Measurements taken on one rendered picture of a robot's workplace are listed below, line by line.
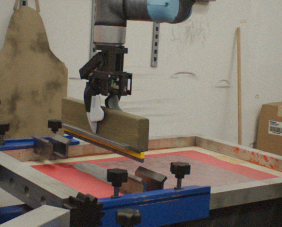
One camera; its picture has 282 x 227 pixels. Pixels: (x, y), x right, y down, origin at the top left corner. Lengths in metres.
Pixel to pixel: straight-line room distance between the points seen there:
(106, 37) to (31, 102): 2.18
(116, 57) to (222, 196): 0.40
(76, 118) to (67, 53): 2.17
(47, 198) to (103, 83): 0.39
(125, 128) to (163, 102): 2.80
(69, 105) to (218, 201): 0.48
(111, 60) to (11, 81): 2.12
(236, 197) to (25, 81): 2.31
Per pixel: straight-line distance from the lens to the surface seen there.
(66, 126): 1.57
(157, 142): 1.92
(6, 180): 1.26
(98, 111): 1.42
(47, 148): 1.61
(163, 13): 1.35
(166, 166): 1.70
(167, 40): 4.13
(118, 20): 1.40
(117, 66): 1.40
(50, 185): 1.13
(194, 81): 4.32
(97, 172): 1.56
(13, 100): 3.51
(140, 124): 1.32
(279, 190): 1.50
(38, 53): 3.55
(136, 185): 1.28
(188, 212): 1.29
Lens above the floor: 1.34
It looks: 8 degrees down
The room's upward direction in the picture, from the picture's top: 4 degrees clockwise
